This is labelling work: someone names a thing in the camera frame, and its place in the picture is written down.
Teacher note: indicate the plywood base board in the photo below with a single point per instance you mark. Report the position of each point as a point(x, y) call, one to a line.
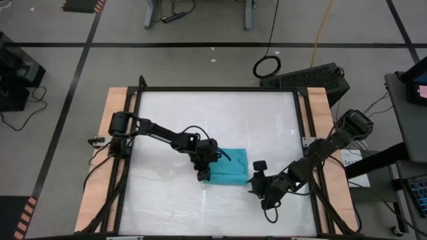
point(113, 100)

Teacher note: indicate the cart caster wheel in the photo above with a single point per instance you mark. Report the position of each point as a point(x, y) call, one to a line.
point(397, 231)

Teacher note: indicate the black aluminium table frame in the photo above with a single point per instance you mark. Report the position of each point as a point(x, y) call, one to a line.
point(217, 89)

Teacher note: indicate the black lit-screen monitor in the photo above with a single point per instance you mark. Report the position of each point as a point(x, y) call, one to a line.
point(413, 83)

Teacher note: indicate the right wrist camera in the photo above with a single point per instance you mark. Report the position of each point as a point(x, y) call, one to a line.
point(260, 166)

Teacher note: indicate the black computer tower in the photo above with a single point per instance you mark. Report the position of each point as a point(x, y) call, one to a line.
point(20, 63)
point(13, 98)

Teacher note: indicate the grey cart table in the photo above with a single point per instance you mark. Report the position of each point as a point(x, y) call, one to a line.
point(407, 126)

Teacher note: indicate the white printed paper sheet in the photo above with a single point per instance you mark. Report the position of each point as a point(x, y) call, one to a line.
point(362, 180)

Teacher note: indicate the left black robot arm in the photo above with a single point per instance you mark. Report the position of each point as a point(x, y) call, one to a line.
point(160, 133)

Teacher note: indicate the black hazard-striped floor mat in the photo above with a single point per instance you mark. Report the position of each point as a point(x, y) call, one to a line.
point(80, 5)
point(13, 216)

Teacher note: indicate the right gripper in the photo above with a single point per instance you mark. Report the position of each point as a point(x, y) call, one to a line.
point(272, 191)

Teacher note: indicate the blue microfibre towel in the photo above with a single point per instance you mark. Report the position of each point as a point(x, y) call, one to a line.
point(233, 173)

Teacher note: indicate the black power strip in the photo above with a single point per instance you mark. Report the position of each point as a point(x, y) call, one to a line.
point(173, 17)

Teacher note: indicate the silver frame bracket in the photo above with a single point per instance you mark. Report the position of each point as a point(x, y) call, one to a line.
point(125, 238)

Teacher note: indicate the backlit black keyboard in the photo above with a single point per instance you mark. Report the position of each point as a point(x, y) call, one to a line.
point(418, 195)

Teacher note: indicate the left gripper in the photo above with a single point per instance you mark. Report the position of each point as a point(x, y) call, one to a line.
point(207, 156)

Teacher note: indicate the black cart base beam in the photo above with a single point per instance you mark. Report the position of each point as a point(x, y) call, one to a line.
point(377, 161)

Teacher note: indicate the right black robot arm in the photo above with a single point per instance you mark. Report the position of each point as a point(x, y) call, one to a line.
point(327, 146)

